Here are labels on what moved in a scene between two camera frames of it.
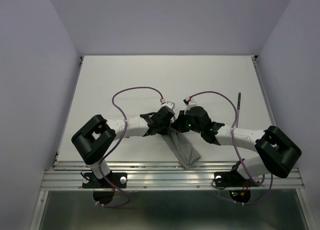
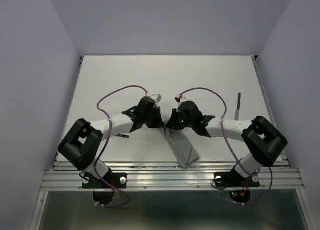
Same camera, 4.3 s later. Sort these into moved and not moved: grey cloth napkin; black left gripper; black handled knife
Moved: black left gripper
Not moved: grey cloth napkin; black handled knife
